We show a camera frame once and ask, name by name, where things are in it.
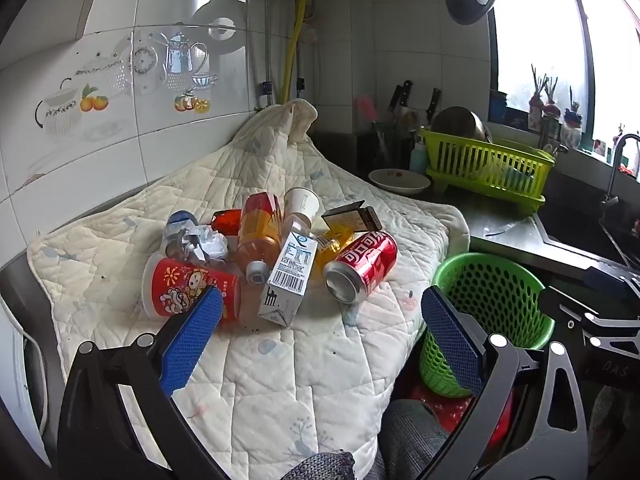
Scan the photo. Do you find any red printed cup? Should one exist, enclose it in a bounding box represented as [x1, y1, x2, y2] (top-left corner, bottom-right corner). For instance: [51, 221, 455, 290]
[141, 255, 242, 328]

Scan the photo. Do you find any pink spatula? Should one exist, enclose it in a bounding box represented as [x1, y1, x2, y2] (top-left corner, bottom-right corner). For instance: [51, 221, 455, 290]
[354, 94, 377, 124]

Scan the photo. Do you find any white bowl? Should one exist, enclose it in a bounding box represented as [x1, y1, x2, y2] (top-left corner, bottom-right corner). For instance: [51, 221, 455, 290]
[369, 169, 432, 196]

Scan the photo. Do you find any white paper cup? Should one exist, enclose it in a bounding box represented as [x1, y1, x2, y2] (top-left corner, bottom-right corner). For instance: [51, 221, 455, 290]
[283, 187, 321, 233]

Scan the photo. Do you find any blue and white can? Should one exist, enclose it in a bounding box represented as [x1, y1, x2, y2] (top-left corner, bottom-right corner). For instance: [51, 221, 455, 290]
[160, 210, 201, 256]

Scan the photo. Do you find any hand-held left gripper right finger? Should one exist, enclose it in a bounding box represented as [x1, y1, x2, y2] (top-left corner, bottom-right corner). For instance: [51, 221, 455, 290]
[415, 285, 588, 480]

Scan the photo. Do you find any clear plastic cup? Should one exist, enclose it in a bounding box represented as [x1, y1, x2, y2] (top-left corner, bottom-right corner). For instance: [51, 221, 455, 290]
[282, 212, 313, 245]

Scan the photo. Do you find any orange drink bottle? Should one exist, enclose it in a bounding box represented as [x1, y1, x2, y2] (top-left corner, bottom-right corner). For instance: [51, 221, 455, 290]
[236, 192, 283, 286]

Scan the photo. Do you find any cream quilted blanket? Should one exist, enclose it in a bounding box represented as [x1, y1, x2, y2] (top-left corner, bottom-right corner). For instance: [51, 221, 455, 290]
[27, 99, 471, 480]

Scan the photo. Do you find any crumpled silver wrapper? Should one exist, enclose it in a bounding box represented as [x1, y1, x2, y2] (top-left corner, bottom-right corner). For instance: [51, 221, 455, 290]
[177, 225, 228, 266]

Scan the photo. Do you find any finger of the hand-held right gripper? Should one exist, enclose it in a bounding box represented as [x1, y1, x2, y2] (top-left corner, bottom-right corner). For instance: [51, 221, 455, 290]
[539, 286, 640, 346]
[586, 266, 640, 306]

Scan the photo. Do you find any red plastic stool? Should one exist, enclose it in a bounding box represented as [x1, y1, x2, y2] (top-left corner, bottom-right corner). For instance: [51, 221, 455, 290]
[400, 385, 516, 452]

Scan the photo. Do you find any person's grey knit clothing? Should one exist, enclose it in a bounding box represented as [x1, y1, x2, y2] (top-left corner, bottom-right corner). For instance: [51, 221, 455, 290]
[285, 400, 451, 480]

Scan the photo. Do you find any teal bottle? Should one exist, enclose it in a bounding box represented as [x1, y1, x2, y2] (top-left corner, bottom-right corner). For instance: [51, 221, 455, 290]
[410, 140, 429, 173]

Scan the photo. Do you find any yellow packet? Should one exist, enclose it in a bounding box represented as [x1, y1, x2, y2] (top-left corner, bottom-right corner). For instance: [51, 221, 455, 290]
[315, 227, 356, 266]

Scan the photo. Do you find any dark utensil holder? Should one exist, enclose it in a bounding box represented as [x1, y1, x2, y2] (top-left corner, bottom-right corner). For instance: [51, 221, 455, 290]
[372, 125, 417, 171]

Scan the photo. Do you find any metal faucet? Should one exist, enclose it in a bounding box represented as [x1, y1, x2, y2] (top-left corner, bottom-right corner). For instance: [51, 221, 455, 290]
[601, 133, 640, 207]

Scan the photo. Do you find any white milk carton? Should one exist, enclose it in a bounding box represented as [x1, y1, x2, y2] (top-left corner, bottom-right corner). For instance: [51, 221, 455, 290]
[257, 232, 318, 328]

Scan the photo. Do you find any metal bowl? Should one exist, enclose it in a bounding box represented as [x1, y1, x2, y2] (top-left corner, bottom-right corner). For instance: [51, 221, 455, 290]
[432, 106, 493, 143]

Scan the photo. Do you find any yellow hose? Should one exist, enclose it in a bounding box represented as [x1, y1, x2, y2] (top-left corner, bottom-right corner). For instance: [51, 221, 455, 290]
[281, 0, 309, 104]

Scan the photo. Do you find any green mesh basket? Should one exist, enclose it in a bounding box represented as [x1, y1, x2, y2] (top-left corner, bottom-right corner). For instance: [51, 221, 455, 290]
[419, 252, 556, 398]

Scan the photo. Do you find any red snack packet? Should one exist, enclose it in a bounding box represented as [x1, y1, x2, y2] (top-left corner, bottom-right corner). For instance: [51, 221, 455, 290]
[211, 208, 243, 236]

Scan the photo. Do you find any potted plant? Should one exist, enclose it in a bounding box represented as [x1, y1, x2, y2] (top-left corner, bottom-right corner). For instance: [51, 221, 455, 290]
[527, 64, 561, 137]
[560, 86, 584, 149]

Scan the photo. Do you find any white appliance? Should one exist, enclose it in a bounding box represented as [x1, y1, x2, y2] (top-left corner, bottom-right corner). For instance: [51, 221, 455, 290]
[0, 295, 51, 463]

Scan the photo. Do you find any grey pipe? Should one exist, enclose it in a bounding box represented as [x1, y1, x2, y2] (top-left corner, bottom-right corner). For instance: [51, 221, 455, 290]
[259, 0, 274, 107]

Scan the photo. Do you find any small open cardboard box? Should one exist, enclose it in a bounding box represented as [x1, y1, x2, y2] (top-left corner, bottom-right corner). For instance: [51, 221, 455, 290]
[321, 201, 382, 233]

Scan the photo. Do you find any red soda can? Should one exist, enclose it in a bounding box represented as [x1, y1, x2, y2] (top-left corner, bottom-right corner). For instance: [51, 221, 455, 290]
[323, 230, 398, 304]

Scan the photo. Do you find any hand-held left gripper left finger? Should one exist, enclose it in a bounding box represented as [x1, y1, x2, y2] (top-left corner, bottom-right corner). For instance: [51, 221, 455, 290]
[57, 286, 231, 480]

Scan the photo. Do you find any steel sink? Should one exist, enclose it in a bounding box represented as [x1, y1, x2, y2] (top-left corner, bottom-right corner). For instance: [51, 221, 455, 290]
[535, 170, 640, 273]

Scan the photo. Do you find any lime green dish rack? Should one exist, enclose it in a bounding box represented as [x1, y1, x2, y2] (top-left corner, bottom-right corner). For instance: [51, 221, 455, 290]
[420, 127, 556, 213]

